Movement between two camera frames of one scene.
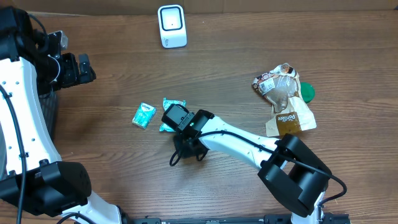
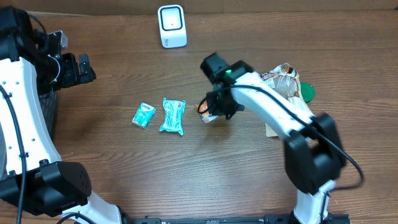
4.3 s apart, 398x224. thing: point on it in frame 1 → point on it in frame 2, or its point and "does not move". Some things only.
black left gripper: (74, 75) does not move
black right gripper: (186, 152) → (216, 109)
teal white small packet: (143, 115) does not move
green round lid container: (308, 91) does not move
